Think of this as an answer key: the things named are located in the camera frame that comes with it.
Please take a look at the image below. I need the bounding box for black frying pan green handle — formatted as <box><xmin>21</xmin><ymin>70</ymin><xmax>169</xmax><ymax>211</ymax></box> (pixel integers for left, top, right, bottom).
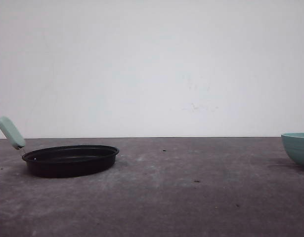
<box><xmin>0</xmin><ymin>116</ymin><xmax>120</xmax><ymax>179</ymax></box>

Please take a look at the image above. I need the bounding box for teal green bowl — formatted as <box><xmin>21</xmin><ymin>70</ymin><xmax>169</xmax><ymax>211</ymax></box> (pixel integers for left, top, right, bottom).
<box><xmin>281</xmin><ymin>133</ymin><xmax>304</xmax><ymax>166</ymax></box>

